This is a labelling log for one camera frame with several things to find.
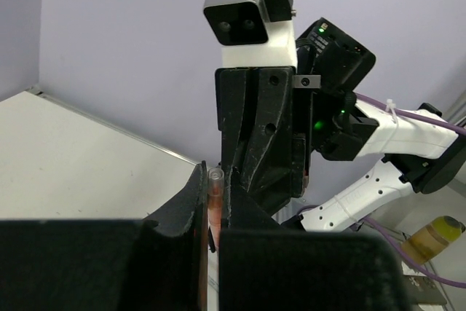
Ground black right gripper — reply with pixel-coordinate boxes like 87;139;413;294
215;17;377;213

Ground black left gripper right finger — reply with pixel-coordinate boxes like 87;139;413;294
218;170;411;310

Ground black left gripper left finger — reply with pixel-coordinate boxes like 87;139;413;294
1;163;208;310

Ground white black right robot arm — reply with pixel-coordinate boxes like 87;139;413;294
215;18;465;232

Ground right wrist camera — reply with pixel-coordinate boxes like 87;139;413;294
203;0;298;68

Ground aluminium right side rail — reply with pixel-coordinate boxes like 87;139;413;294
25;86;198;165

